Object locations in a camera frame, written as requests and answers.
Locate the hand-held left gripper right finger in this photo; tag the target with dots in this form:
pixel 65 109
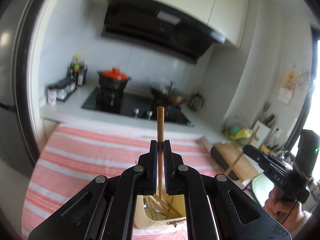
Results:
pixel 169 175

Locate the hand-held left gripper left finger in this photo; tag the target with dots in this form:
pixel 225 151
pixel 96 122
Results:
pixel 147 175

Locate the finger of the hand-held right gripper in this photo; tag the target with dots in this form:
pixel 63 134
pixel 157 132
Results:
pixel 260 156

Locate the long steel spoon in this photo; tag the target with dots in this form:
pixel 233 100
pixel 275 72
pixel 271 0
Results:
pixel 158 212

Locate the cream ribbed utensil holder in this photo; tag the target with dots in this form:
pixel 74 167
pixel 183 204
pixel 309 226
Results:
pixel 150 223

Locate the person's right forearm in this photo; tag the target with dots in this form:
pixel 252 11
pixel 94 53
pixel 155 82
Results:
pixel 300 225

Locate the person's right hand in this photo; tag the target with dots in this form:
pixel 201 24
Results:
pixel 273 207

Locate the wooden cutting board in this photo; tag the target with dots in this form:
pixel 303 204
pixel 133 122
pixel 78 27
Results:
pixel 240 160

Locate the white knife block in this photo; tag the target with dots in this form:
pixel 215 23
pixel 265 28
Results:
pixel 262 130

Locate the plastic bag with green items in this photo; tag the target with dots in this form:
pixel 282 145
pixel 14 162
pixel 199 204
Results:
pixel 237 132

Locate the light green tray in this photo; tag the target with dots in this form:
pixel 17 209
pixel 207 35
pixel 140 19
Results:
pixel 260 190

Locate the black tray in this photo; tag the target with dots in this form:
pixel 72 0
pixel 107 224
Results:
pixel 220 158

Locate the pink white striped tablecloth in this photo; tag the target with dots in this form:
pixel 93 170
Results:
pixel 87 160

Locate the black gas cooktop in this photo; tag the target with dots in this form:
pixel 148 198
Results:
pixel 130 105

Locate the black wok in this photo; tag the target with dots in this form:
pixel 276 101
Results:
pixel 170 96

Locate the black pot with orange lid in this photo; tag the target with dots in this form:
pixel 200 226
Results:
pixel 113 78

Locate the dark sauce bottle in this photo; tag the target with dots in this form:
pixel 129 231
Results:
pixel 82 76

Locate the spice jar rack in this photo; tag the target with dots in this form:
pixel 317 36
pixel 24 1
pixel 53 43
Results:
pixel 61 90

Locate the black range hood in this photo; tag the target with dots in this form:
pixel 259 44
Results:
pixel 160 27

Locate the dark grey refrigerator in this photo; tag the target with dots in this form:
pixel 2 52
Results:
pixel 15 92

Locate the wall calendar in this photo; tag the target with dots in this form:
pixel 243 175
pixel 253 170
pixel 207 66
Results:
pixel 288 85

